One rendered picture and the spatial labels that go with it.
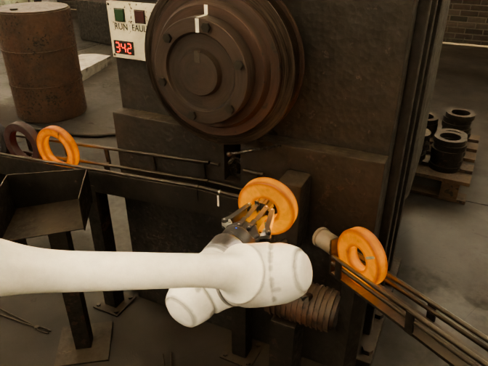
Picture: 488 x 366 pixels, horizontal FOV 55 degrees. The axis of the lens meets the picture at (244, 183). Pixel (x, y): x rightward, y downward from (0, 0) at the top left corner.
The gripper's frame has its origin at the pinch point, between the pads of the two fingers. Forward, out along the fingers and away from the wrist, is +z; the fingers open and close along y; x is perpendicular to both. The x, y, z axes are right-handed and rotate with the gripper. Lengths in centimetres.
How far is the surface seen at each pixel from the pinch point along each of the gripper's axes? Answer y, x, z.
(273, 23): -7.7, 38.7, 20.5
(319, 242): 11.1, -17.6, 11.1
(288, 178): -2.4, -5.4, 21.0
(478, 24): 36, -89, 625
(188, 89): -27.8, 22.0, 10.3
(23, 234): -77, -25, -16
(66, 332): -85, -84, -7
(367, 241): 25.4, -6.6, 2.9
